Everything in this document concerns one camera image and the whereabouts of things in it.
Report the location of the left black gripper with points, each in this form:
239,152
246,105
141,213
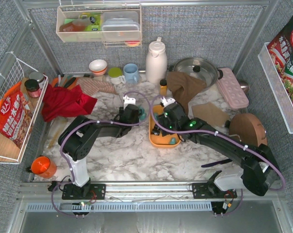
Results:
136,112

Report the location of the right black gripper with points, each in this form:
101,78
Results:
161,120

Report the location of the dark teal capsule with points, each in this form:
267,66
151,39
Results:
172,141

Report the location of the black coffee capsule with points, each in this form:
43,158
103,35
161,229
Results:
155,132

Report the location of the orange plastic storage basket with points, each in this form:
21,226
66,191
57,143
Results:
161,141

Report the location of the brown cork mat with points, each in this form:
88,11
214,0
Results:
211,114

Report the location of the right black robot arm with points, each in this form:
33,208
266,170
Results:
259,169

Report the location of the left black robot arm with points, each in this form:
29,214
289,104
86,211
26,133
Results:
78,138

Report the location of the teal capsule right edge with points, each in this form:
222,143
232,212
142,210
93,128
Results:
142,117

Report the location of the orange spice bottle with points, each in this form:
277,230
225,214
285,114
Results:
163,87

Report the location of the brown towel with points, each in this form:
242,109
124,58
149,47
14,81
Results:
184,87

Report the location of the blue mug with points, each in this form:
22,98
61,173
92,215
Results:
131,73

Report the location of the green lidded white cup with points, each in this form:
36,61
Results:
116,76

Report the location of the striped beige cloth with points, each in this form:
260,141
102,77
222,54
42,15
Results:
91,86

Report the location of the steel pot with lid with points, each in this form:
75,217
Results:
199,68

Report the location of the white thermos jug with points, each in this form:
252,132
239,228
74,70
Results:
156,61

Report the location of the white orange striped bowl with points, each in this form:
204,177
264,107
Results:
98,67

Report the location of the pink egg tray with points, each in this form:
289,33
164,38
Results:
230,89

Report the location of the round wooden board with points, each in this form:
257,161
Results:
248,129

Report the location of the red cloth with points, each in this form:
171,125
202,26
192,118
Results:
62,102

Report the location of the clear plastic food containers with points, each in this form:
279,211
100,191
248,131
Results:
120,26

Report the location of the green drink bottle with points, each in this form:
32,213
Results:
95,21

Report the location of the silver lidded jar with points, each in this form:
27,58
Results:
39,77

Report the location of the dark lidded jar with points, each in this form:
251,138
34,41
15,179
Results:
33,88

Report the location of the orange cup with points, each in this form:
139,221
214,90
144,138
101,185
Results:
43,167

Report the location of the red seasoning bag left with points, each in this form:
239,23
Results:
15,118

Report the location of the red seasoning bags right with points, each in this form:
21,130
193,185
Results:
281,52

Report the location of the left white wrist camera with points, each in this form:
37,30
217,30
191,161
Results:
128,100

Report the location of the purple spatula handle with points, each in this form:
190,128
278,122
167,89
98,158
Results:
216,163

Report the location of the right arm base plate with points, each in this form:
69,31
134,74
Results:
210,191

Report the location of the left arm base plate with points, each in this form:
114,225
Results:
87,192

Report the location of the cream wall storage rack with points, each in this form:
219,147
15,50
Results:
70,28

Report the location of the white wire basket left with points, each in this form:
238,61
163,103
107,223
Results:
9,152

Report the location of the white wire basket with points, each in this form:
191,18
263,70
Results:
282,98
9,152

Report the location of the white wire basket right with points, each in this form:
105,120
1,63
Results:
282,98

